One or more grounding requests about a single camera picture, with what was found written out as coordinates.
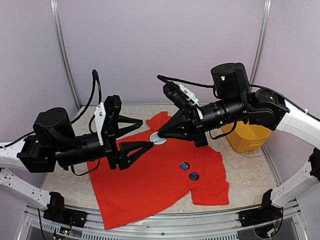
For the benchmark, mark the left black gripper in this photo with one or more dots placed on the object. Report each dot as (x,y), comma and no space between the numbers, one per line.
(114,157)

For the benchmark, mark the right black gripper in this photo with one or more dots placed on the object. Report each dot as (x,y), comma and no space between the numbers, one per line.
(179,119)

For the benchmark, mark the yellow sunflower brooch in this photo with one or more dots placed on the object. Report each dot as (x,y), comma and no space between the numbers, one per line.
(154,137)

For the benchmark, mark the red t-shirt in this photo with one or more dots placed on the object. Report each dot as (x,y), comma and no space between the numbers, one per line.
(155,182)

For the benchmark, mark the yellow plastic basket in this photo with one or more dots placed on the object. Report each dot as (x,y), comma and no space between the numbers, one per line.
(246,137)

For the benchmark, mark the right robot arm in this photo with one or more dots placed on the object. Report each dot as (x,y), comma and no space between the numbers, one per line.
(235,102)

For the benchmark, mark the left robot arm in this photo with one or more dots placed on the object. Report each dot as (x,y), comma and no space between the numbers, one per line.
(55,142)

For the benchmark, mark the dark blue pinned badge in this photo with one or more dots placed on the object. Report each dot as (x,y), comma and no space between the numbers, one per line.
(184,166)

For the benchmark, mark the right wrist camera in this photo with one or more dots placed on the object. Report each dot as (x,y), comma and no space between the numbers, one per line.
(180,95)

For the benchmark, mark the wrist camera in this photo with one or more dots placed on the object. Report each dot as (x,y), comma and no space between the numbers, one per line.
(106,118)
(180,95)

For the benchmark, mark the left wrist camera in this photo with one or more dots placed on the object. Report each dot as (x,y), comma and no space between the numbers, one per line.
(106,118)

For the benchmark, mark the left aluminium frame post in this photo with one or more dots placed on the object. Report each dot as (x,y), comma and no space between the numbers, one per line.
(54,6)

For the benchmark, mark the aluminium frame post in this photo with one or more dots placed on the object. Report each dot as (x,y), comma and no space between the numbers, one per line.
(261,40)
(54,6)

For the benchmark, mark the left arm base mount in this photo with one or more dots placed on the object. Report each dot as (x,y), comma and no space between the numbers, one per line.
(70,217)

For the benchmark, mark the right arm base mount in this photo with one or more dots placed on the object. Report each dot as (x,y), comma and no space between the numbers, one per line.
(257,216)

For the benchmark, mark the front aluminium rail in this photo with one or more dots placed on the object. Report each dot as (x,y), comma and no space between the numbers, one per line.
(182,221)

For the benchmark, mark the right aluminium frame post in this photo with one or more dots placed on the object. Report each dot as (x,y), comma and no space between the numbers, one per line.
(261,40)

